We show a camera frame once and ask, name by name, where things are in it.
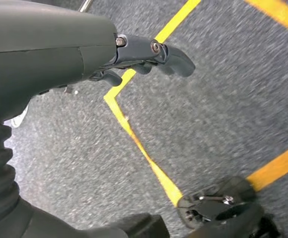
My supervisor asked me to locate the yellow floor tape square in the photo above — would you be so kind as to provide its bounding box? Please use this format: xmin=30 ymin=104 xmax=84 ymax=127
xmin=104 ymin=0 xmax=288 ymax=208

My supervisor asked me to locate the white power adapter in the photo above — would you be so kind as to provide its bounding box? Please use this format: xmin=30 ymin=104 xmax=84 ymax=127
xmin=10 ymin=104 xmax=30 ymax=129

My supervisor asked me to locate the chrome stanchion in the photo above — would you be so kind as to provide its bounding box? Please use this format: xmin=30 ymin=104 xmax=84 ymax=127
xmin=79 ymin=0 xmax=95 ymax=13

